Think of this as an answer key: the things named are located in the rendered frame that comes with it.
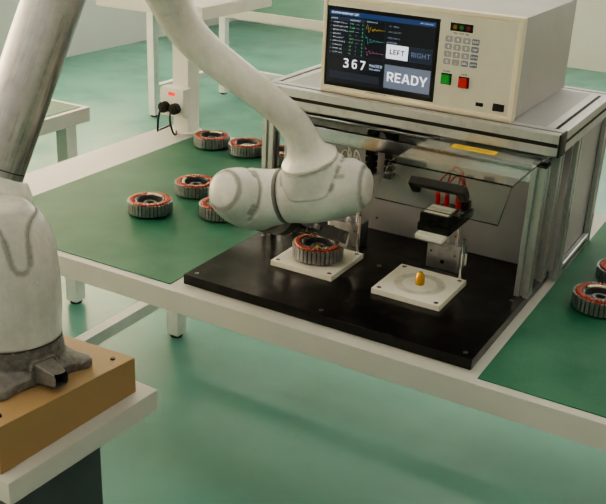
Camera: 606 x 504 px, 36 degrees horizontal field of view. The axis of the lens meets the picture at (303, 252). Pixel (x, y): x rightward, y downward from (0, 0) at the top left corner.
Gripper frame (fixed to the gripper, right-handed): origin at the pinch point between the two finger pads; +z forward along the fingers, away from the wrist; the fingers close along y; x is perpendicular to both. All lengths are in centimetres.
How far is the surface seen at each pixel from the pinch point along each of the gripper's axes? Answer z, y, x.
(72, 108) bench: 65, -135, 27
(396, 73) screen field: -5.2, 9.6, 36.0
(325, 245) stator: 2.6, 1.5, -1.9
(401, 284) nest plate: 0.9, 21.4, -5.9
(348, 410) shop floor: 94, -18, -43
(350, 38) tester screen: -8.0, -1.6, 41.1
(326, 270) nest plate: -1.5, 5.3, -7.3
